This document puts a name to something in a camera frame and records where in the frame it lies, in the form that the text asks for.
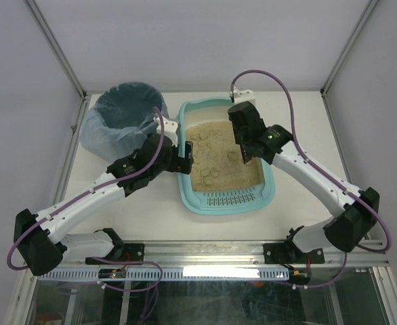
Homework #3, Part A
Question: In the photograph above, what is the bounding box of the teal litter box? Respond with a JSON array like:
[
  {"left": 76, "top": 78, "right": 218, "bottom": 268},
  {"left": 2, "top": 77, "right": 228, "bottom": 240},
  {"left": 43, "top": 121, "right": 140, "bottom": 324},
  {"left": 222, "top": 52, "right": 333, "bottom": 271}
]
[{"left": 178, "top": 97, "right": 276, "bottom": 215}]

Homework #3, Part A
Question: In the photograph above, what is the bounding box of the translucent blue bin liner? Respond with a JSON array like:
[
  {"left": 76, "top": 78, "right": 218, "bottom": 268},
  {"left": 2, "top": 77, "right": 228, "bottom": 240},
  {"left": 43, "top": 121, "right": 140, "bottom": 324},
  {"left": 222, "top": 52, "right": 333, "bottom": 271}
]
[{"left": 79, "top": 100, "right": 157, "bottom": 163}]

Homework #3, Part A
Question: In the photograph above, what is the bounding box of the black trash bin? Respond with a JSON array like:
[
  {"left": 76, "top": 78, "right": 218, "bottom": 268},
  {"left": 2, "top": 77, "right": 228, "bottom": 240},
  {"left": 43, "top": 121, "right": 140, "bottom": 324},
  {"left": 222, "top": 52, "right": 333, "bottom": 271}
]
[{"left": 95, "top": 82, "right": 169, "bottom": 129}]

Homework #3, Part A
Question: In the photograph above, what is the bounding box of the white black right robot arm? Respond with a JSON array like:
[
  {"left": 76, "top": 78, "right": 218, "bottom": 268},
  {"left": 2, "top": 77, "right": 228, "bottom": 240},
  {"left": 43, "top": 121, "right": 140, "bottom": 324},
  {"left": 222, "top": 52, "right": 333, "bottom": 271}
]
[{"left": 228, "top": 102, "right": 380, "bottom": 254}]

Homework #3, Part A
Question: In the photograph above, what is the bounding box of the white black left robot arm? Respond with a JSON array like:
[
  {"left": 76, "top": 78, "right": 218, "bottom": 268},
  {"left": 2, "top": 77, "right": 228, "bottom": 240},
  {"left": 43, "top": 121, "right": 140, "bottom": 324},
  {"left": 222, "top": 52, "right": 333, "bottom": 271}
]
[{"left": 11, "top": 134, "right": 193, "bottom": 276}]

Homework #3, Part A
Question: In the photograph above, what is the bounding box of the beige cat litter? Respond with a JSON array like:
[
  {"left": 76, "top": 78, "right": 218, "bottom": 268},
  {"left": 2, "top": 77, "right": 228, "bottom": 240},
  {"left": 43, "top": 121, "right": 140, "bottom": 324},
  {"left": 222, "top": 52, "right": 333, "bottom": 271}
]
[{"left": 186, "top": 121, "right": 262, "bottom": 192}]

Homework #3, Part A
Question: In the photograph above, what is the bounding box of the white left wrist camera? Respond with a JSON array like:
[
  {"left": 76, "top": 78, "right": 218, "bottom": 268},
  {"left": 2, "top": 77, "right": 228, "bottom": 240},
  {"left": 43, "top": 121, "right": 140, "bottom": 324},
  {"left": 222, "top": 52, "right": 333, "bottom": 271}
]
[{"left": 153, "top": 115, "right": 179, "bottom": 147}]

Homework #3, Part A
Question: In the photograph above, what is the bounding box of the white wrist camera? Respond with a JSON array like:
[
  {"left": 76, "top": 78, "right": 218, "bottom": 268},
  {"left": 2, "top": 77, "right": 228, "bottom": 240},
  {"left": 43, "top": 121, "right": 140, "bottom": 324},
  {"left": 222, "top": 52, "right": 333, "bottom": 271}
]
[
  {"left": 153, "top": 115, "right": 179, "bottom": 147},
  {"left": 229, "top": 87, "right": 255, "bottom": 107}
]

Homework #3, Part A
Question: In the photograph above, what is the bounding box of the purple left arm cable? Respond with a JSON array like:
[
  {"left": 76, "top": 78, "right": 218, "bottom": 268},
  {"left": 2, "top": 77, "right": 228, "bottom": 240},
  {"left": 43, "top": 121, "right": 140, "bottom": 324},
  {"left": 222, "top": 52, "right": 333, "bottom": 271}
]
[{"left": 7, "top": 106, "right": 166, "bottom": 270}]

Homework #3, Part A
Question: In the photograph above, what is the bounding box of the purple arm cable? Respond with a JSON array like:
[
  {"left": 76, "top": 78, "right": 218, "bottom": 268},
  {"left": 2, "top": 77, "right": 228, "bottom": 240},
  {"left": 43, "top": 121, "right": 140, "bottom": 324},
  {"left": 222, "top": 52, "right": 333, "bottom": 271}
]
[
  {"left": 7, "top": 106, "right": 166, "bottom": 270},
  {"left": 230, "top": 69, "right": 392, "bottom": 288}
]

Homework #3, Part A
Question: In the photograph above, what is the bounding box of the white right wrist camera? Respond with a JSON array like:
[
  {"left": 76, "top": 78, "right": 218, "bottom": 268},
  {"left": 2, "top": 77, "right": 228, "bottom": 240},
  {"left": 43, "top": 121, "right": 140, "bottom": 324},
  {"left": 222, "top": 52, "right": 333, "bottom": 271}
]
[{"left": 229, "top": 87, "right": 255, "bottom": 107}]

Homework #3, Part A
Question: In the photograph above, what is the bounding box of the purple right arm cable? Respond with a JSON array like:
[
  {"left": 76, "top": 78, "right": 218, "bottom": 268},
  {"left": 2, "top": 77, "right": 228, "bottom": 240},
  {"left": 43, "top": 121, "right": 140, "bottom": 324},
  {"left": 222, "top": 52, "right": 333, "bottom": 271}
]
[{"left": 230, "top": 69, "right": 392, "bottom": 288}]

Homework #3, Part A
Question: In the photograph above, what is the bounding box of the white slotted cable duct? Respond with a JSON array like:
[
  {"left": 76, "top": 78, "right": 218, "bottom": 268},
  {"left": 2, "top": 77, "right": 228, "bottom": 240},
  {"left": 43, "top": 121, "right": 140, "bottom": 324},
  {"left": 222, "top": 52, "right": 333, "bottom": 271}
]
[{"left": 39, "top": 265, "right": 289, "bottom": 282}]

